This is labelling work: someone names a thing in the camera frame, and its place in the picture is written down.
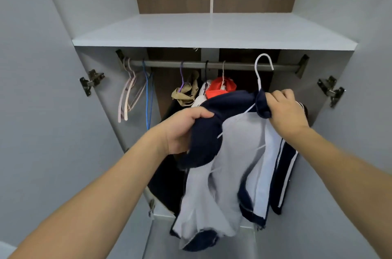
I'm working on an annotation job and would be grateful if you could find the white hanger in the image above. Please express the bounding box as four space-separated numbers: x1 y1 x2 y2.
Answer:
217 54 275 140

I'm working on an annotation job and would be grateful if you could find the beige hanger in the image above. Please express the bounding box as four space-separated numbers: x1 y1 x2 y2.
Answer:
219 61 228 91

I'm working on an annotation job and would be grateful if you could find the khaki and black jacket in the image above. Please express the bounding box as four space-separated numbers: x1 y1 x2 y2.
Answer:
147 69 203 217

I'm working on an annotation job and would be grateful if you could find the metal hanging rod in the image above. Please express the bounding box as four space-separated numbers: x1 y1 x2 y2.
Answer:
122 58 301 73

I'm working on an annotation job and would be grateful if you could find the white wardrobe shelf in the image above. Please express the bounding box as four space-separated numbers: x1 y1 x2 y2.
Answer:
72 12 358 51

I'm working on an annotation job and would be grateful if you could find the white jacket with red stripes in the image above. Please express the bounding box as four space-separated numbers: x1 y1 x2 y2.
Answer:
192 81 212 108

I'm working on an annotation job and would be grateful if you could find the row of coloured wire hangers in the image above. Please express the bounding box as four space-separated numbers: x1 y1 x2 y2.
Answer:
118 56 154 131

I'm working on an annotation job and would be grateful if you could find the person's right hand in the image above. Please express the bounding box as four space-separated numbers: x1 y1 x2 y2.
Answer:
265 88 311 140

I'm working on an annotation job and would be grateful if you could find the person's left forearm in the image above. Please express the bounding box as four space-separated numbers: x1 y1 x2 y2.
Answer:
9 136 169 259

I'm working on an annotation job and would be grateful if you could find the person's left hand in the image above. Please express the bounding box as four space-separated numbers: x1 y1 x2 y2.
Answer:
152 106 215 157

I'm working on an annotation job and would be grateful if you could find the navy and white jacket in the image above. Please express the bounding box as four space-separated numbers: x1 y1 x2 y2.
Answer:
170 89 308 252

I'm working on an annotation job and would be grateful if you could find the red and white jacket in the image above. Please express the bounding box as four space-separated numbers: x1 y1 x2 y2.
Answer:
205 77 238 100

